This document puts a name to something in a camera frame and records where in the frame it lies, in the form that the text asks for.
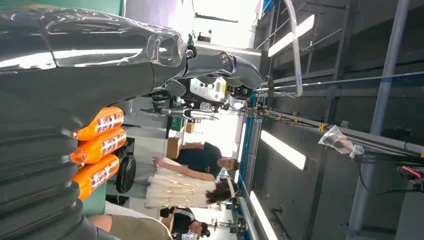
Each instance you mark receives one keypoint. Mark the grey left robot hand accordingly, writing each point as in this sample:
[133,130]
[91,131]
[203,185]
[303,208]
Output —
[82,89]

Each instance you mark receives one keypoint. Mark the orange bottle with clear cap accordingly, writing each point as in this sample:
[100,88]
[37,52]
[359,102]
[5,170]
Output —
[99,147]
[96,175]
[99,124]

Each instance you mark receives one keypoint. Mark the black round stool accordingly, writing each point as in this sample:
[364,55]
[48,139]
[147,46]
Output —
[126,174]

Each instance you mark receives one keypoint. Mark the green table mat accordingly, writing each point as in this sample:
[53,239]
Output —
[94,202]

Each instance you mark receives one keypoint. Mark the small brown cardboard box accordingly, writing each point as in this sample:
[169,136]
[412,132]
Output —
[190,128]

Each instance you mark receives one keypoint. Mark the hanging humanoid robot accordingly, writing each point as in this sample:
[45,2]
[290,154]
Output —
[208,91]

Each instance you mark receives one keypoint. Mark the person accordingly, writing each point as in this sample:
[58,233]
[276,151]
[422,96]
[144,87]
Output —
[180,220]
[179,188]
[139,228]
[198,157]

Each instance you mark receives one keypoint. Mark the long ceiling light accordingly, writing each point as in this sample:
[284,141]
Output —
[291,35]
[263,217]

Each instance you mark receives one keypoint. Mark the white curved strip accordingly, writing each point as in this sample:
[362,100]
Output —
[295,43]

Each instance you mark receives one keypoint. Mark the clear plastic bag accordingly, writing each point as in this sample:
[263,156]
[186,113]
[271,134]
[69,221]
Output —
[338,142]

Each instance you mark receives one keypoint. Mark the grey metal pole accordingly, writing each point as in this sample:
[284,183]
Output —
[384,86]

